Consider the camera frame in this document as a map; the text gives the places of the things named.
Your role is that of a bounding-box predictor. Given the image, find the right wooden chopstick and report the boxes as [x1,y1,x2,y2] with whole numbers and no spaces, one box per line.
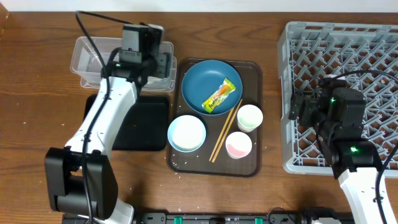
[212,99,243,163]

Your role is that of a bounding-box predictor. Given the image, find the white cup pink inside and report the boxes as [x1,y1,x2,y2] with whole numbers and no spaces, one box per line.
[225,132,252,159]

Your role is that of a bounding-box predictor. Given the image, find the white cup green inside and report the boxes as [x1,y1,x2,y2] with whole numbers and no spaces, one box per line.
[237,105,263,133]

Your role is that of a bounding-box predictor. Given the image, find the wooden chopstick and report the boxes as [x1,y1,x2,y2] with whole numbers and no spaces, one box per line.
[212,99,243,163]
[209,108,235,162]

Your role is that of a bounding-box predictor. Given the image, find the yellow green snack wrapper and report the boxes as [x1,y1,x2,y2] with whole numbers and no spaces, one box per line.
[201,78,236,113]

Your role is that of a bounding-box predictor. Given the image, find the grey dishwasher rack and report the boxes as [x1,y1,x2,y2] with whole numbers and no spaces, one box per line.
[277,22,397,175]

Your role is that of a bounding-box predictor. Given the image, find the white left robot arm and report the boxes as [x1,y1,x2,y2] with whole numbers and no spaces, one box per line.
[44,23,165,223]

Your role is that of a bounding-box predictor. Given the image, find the black waste tray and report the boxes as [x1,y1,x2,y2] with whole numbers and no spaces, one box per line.
[83,94,170,152]

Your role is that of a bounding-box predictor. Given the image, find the dark blue plate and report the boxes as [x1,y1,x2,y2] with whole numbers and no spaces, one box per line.
[182,60,243,116]

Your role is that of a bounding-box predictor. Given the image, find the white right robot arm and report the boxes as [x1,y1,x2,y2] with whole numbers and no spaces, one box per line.
[289,74,397,223]

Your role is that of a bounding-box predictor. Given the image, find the brown serving tray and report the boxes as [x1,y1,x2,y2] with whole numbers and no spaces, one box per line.
[166,58,262,177]

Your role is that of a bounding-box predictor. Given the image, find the clear plastic waste bin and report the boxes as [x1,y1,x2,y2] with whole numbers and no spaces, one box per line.
[70,36,177,92]

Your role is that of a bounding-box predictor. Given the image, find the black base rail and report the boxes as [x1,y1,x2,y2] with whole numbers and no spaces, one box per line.
[132,209,354,224]

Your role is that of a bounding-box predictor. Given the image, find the left wooden chopstick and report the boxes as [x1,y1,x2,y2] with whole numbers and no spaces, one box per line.
[209,108,235,162]

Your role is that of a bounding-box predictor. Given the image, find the light blue bowl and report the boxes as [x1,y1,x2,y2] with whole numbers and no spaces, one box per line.
[167,115,206,152]

